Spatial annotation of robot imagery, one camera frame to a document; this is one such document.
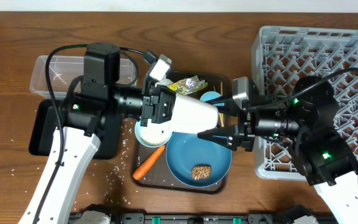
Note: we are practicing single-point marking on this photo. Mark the grey dishwasher rack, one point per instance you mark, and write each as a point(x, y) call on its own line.
point(282, 55)

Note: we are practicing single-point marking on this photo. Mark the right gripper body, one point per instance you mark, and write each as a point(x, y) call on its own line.
point(248, 122)

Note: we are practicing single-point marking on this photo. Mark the pink plastic cup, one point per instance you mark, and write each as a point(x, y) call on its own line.
point(193, 116)

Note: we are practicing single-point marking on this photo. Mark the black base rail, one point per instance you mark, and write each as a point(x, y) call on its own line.
point(97, 213)

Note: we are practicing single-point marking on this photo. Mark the brown noodle clump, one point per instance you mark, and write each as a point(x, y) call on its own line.
point(201, 172)

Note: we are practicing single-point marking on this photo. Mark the foil snack wrapper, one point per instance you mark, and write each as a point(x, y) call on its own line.
point(187, 86)

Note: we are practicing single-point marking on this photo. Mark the light blue plastic cup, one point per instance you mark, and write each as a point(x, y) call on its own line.
point(210, 95)

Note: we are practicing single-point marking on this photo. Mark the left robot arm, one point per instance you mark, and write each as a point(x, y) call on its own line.
point(84, 117)

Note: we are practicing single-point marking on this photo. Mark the orange carrot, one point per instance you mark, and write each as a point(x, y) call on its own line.
point(143, 169)

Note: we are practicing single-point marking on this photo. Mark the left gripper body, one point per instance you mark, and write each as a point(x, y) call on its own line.
point(150, 104)

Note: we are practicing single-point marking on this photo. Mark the clear plastic bin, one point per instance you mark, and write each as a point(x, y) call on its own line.
point(63, 69)

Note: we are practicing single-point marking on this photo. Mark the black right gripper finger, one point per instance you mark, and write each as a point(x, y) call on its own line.
point(226, 105)
point(227, 135)

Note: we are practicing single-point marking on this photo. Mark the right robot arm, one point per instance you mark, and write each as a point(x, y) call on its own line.
point(316, 149)

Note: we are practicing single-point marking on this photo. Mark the light blue rice bowl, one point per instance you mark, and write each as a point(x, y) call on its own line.
point(153, 135)

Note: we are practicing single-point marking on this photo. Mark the brown plastic tray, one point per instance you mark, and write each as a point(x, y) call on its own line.
point(159, 176)

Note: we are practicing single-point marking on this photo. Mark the blue plate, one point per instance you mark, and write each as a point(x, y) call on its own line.
point(186, 151)

